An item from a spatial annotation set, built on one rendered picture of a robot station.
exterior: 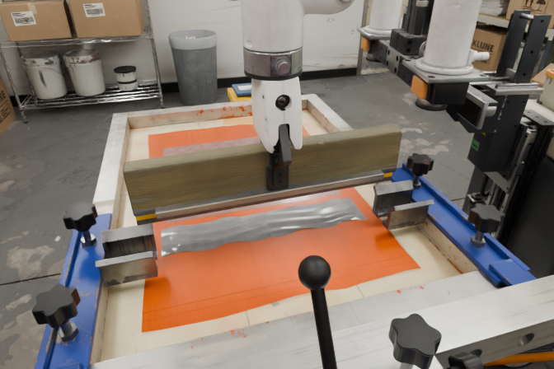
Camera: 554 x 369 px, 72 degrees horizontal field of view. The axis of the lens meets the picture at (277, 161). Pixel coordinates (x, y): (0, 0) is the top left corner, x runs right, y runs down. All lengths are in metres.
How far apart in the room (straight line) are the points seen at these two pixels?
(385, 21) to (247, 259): 0.95
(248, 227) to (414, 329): 0.40
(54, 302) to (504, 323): 0.47
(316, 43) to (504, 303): 4.17
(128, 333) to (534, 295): 0.49
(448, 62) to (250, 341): 0.72
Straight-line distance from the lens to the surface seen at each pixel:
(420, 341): 0.34
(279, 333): 0.49
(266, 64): 0.46
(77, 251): 0.64
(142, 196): 0.54
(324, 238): 0.66
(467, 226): 0.68
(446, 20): 0.94
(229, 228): 0.67
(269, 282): 0.59
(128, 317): 0.58
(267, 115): 0.47
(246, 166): 0.53
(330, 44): 4.60
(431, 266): 0.65
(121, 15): 3.68
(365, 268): 0.62
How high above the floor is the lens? 1.39
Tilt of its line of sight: 30 degrees down
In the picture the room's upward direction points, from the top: straight up
